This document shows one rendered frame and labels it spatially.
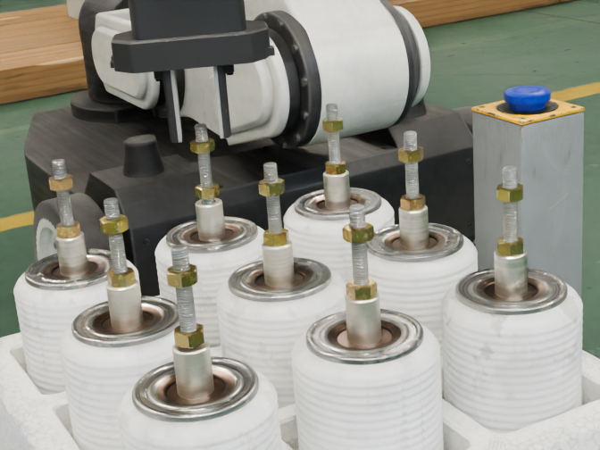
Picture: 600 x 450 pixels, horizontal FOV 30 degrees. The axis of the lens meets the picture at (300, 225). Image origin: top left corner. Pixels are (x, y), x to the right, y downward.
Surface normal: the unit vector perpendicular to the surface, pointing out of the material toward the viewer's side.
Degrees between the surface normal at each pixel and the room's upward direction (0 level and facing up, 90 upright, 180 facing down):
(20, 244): 0
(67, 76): 90
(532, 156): 90
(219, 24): 90
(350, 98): 103
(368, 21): 40
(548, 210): 90
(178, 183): 45
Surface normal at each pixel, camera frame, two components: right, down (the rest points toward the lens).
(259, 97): -0.87, 0.22
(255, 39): 0.76, 0.17
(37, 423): -0.07, -0.94
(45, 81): 0.48, 0.26
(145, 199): 0.29, -0.47
